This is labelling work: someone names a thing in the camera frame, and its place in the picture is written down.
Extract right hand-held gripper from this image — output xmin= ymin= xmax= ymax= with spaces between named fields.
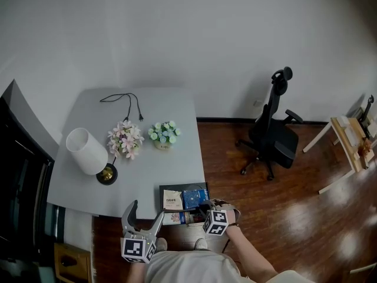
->
xmin=199 ymin=199 xmax=230 ymax=236

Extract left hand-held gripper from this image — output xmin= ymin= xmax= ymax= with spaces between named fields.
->
xmin=120 ymin=199 xmax=165 ymax=264

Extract beige paper packet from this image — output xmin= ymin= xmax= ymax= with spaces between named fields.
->
xmin=163 ymin=189 xmax=184 ymax=210

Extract black drawer box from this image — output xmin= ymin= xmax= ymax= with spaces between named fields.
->
xmin=158 ymin=182 xmax=211 ymax=226

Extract person's left forearm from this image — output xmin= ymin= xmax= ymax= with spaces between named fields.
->
xmin=129 ymin=261 xmax=147 ymax=283

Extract person's right forearm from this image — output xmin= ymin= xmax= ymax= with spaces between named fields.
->
xmin=225 ymin=225 xmax=279 ymax=278

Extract person's right hand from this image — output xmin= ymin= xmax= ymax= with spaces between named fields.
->
xmin=211 ymin=199 xmax=241 ymax=225

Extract grey table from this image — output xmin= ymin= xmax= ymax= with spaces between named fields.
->
xmin=47 ymin=87 xmax=206 ymax=220

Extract person's white shirt torso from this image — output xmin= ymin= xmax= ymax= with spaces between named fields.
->
xmin=144 ymin=249 xmax=316 ymax=283

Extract pink flower pot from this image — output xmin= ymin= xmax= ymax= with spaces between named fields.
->
xmin=107 ymin=120 xmax=145 ymax=160

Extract white green flower pot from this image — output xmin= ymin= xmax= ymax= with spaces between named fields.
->
xmin=147 ymin=120 xmax=182 ymax=151

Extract white shade table lamp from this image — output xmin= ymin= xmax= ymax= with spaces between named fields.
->
xmin=65 ymin=127 xmax=118 ymax=186

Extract black office chair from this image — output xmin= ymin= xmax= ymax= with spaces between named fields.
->
xmin=234 ymin=66 xmax=304 ymax=182

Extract black framed glass door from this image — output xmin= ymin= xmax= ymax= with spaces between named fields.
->
xmin=0 ymin=96 xmax=55 ymax=283

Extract wooden table white legs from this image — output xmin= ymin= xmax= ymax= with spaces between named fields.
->
xmin=302 ymin=115 xmax=377 ymax=195

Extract pale flat board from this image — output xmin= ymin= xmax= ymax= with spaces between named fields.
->
xmin=343 ymin=127 xmax=360 ymax=147

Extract white chair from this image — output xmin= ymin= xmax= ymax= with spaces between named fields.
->
xmin=349 ymin=264 xmax=377 ymax=274

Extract dried brown flower bunch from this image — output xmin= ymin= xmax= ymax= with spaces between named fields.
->
xmin=361 ymin=137 xmax=373 ymax=156

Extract black high-back chair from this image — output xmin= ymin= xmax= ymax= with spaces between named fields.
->
xmin=358 ymin=94 xmax=375 ymax=138

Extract black lamp power cable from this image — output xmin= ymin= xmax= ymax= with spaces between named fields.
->
xmin=99 ymin=93 xmax=144 ymax=166

